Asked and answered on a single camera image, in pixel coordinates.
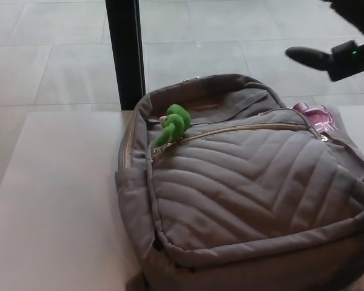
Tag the black trouser leg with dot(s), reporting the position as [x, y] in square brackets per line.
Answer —
[358, 18]

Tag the black window frame post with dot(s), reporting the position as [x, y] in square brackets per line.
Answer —
[126, 54]

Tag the black shoe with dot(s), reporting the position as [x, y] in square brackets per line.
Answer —
[306, 57]

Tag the pink transparent plastic bottle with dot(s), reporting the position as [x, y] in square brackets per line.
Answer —
[317, 116]

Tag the black ankle tracker box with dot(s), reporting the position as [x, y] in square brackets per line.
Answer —
[345, 60]

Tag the grey quilted backpack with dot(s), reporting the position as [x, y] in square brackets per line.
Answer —
[245, 188]

